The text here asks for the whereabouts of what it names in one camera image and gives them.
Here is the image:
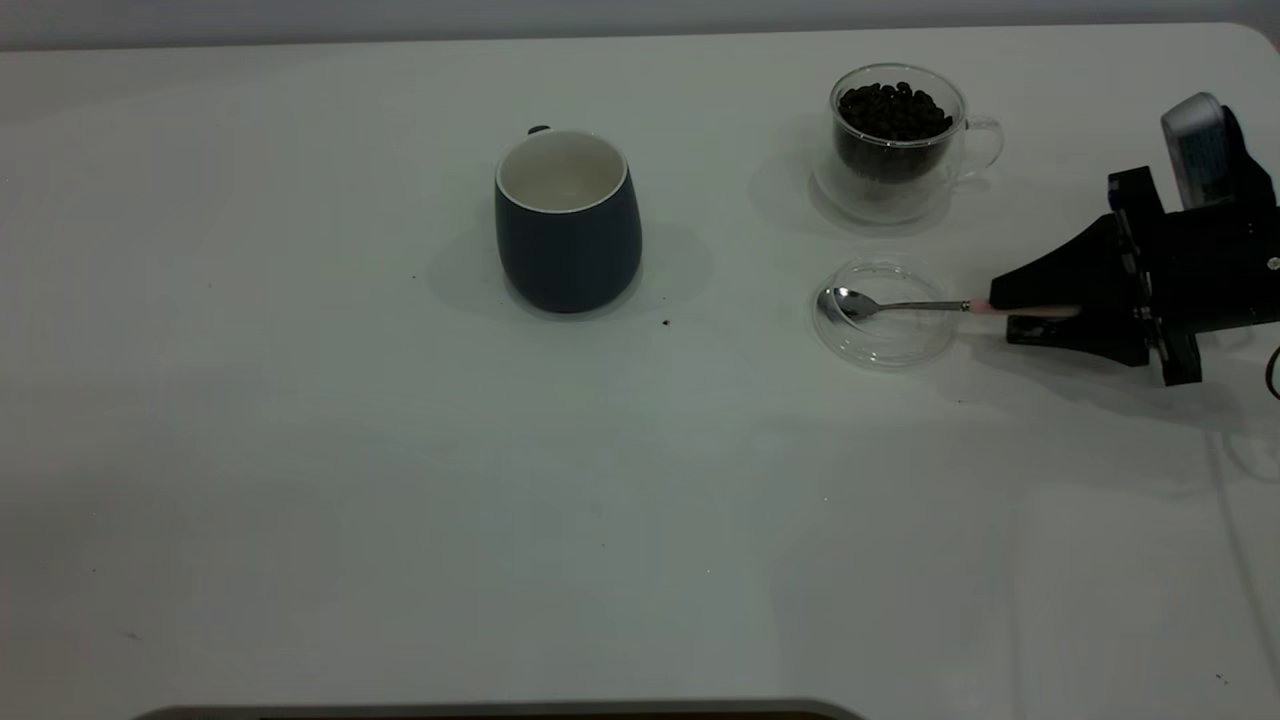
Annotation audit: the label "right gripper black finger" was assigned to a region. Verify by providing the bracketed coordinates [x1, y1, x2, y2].
[1008, 315, 1151, 366]
[990, 215, 1136, 309]

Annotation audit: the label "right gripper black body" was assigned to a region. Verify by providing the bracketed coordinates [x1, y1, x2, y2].
[1108, 166, 1280, 387]

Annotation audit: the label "metal spoon with pink handle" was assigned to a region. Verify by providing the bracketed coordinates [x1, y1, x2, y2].
[817, 287, 1081, 321]

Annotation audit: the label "dark blue ceramic mug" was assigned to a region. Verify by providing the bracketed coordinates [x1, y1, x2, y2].
[494, 125, 644, 315]

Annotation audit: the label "dark roasted coffee beans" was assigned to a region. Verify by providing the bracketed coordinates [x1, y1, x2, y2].
[836, 82, 953, 186]

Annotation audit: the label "clear glass saucer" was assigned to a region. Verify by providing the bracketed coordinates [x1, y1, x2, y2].
[812, 257, 961, 374]

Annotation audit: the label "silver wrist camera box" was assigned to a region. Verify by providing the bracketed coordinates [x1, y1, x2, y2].
[1160, 92, 1277, 211]

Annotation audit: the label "clear glass cup with handle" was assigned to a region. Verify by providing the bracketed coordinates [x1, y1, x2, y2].
[812, 63, 1004, 226]

